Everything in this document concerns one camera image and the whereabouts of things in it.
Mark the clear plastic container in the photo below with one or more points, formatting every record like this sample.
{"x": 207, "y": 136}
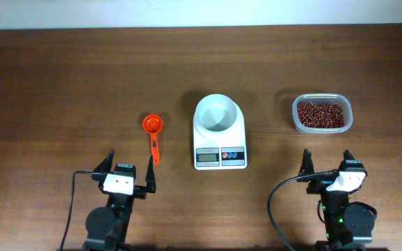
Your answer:
{"x": 321, "y": 98}

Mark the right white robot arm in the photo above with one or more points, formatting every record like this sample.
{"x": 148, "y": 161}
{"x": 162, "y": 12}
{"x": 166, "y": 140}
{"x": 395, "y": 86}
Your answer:
{"x": 348, "y": 225}

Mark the white bowl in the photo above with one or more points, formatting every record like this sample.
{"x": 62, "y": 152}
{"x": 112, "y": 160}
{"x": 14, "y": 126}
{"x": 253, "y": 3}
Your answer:
{"x": 215, "y": 113}

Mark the white kitchen scale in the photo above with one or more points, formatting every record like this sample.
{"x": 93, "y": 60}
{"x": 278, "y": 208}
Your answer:
{"x": 221, "y": 150}

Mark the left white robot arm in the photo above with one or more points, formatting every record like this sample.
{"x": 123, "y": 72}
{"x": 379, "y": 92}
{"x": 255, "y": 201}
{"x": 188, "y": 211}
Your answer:
{"x": 107, "y": 225}

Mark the red beans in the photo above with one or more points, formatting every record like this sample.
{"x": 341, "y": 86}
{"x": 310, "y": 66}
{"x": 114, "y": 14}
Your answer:
{"x": 316, "y": 115}

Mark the orange measuring scoop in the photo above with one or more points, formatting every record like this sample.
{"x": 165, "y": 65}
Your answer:
{"x": 153, "y": 124}

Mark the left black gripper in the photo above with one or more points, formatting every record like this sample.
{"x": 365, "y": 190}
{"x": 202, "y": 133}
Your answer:
{"x": 141, "y": 192}

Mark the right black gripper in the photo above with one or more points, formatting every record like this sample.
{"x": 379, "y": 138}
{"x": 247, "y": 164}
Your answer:
{"x": 318, "y": 183}

